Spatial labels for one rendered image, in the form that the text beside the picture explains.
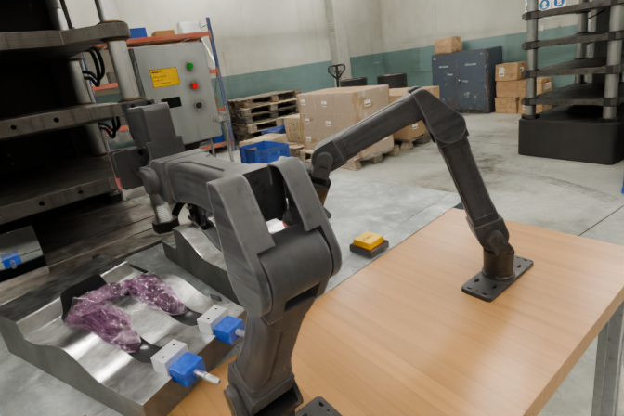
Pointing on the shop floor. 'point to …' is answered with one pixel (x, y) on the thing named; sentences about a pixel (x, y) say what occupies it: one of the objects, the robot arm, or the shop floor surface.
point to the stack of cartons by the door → (516, 88)
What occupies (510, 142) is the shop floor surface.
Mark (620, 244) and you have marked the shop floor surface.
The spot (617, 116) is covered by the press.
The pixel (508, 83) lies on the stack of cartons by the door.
